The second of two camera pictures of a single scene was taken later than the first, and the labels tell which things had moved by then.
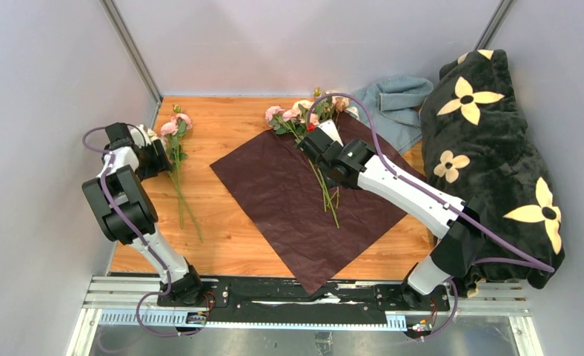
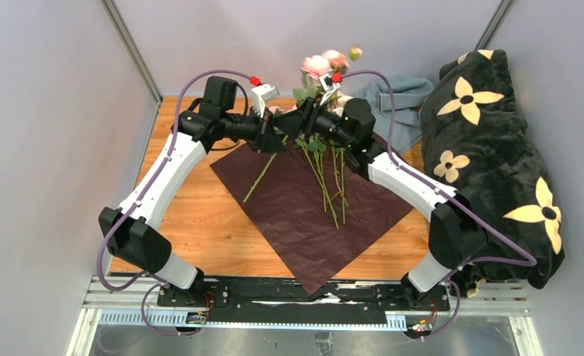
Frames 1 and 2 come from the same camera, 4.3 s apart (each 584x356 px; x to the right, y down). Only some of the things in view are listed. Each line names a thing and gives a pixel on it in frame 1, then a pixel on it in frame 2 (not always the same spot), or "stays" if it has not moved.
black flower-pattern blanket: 476,145 stays
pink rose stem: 176,128 to 313,64
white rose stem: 336,195 to 344,200
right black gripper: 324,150 to 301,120
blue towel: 395,102 stays
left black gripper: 161,162 to 267,139
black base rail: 282,301 stays
